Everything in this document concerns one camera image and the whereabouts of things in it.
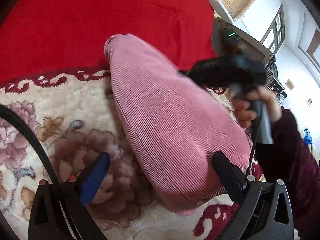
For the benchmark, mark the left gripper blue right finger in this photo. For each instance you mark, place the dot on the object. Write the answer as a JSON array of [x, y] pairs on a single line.
[[231, 177]]

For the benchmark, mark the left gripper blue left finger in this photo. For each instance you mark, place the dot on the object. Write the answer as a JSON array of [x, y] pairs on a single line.
[[92, 177]]

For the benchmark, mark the pink corduroy jacket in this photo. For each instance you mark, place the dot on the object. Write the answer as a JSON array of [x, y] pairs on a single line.
[[172, 125]]

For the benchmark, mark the dark maroon sleeve forearm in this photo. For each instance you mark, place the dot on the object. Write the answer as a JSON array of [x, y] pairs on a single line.
[[290, 160]]

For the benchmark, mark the person's right hand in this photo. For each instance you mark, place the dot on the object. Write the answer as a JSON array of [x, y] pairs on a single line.
[[246, 108]]

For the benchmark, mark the dark brown sofa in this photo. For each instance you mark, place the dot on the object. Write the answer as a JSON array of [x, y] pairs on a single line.
[[227, 38]]

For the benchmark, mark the floral red beige blanket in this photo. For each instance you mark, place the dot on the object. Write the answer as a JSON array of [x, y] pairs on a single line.
[[73, 115]]

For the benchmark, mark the red blanket on sofa back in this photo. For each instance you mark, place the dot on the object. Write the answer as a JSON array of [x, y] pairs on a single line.
[[42, 35]]

